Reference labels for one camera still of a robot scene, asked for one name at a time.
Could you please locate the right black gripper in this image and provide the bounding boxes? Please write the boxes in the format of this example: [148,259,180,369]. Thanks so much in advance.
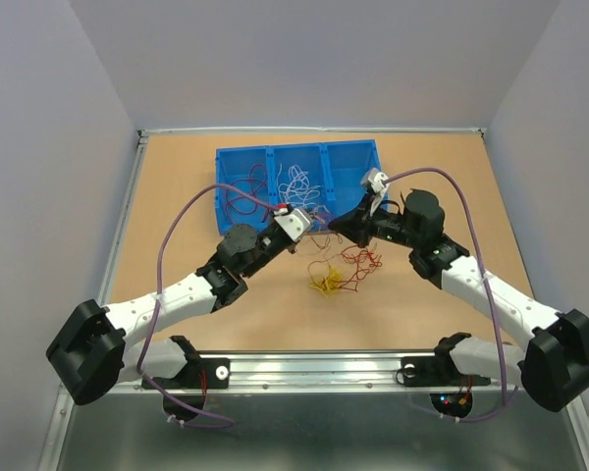
[327,193,421,249]

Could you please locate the blue three-compartment plastic bin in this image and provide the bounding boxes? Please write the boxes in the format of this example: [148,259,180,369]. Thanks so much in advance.
[214,139,382,234]

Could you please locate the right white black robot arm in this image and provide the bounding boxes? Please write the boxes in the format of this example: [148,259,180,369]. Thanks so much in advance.
[329,190,589,412]

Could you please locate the aluminium front rail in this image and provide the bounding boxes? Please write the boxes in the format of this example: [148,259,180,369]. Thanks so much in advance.
[61,348,586,393]

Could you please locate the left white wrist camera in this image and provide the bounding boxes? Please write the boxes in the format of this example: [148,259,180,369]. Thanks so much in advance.
[273,204,314,243]

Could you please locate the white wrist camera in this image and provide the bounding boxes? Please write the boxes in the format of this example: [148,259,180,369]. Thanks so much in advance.
[273,204,314,243]
[360,168,389,216]

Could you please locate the yellow wire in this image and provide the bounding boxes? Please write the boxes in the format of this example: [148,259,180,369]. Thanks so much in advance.
[307,264,348,298]

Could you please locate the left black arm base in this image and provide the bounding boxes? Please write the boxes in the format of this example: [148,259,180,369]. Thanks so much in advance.
[153,357,231,410]

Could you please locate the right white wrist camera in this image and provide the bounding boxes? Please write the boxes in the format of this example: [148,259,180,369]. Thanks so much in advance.
[360,168,389,216]

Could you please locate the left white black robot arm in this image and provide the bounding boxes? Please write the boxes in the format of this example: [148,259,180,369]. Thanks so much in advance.
[46,211,311,405]

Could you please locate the aluminium side frame rail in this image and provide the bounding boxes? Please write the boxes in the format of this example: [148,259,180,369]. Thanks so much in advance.
[95,131,149,306]

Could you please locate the white wire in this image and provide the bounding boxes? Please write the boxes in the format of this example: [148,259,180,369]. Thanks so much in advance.
[274,161,333,220]

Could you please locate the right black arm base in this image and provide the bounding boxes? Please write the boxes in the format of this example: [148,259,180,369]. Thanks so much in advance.
[395,355,491,420]

